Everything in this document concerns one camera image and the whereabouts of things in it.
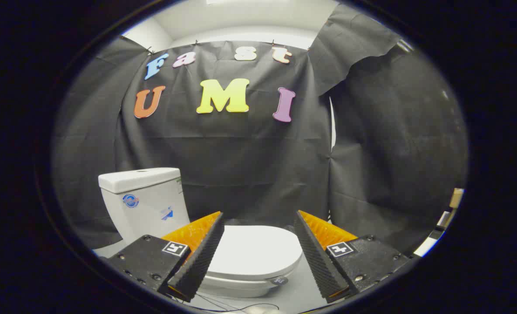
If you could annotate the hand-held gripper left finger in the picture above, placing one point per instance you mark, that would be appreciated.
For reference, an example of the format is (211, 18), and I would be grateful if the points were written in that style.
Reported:
(199, 257)

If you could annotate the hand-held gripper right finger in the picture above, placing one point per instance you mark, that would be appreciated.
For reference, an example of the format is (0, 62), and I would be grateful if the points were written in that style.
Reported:
(317, 257)

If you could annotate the white toilet lid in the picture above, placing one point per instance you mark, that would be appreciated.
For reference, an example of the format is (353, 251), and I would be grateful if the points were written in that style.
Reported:
(254, 253)

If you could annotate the white ceramic toilet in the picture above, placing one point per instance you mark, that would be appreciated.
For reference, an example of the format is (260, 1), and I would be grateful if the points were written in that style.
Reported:
(145, 209)

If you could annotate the black backdrop cloth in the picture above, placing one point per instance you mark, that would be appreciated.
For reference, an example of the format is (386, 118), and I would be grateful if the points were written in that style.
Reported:
(241, 152)

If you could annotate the brown cardboard box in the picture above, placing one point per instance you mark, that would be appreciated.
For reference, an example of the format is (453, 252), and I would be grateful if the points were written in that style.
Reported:
(456, 198)

